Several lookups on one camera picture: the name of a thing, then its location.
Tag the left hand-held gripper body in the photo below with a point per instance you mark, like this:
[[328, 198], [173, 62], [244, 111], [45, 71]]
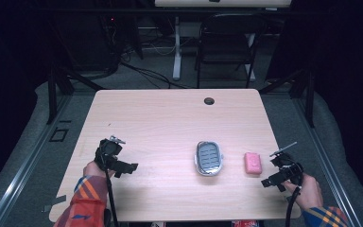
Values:
[[108, 153]]

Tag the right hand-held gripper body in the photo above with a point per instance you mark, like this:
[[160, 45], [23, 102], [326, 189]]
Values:
[[287, 167]]

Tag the person's left hand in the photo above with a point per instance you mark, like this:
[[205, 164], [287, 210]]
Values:
[[92, 169]]

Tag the person's right hand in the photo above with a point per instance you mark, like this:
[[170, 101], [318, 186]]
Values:
[[308, 192]]

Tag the pink soap bar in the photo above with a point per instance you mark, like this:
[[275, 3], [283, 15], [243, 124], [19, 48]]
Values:
[[253, 163]]

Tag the red packet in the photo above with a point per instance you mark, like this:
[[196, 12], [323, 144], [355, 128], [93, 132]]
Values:
[[245, 223]]

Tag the black tape square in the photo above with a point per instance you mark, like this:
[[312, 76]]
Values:
[[59, 135]]

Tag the grey soap dish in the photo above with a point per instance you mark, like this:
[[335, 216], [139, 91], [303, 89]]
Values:
[[209, 158]]

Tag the grey tape strip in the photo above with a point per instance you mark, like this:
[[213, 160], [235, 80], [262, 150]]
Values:
[[55, 201]]

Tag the dark computer tower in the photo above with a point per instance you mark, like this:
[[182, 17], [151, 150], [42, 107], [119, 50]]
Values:
[[88, 41]]

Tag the white desk with legs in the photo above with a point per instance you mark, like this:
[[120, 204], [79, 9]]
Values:
[[177, 47]]

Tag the black folding chair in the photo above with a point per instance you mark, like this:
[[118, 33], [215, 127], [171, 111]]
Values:
[[227, 50]]

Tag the aluminium floor rail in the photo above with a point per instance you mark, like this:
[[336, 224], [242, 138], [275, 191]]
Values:
[[28, 164], [326, 164]]

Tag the black metal frame stand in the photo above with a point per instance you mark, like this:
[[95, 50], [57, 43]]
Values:
[[53, 91], [308, 94]]

